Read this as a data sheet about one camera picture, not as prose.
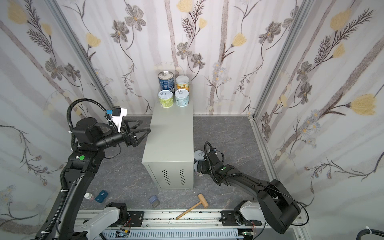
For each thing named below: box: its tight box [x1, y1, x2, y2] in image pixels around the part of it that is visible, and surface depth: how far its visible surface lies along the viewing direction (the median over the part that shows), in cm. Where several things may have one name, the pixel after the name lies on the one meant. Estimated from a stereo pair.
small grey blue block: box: [149, 195, 161, 208], surface depth 80 cm
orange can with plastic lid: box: [175, 75, 190, 92], surface depth 81 cm
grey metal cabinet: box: [142, 90, 194, 190], surface depth 68 cm
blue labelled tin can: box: [157, 70, 175, 93], surface depth 80 cm
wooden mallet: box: [176, 193, 209, 220], surface depth 80 cm
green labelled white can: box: [158, 89, 174, 109], surface depth 77 cm
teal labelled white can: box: [174, 88, 190, 107], surface depth 78 cm
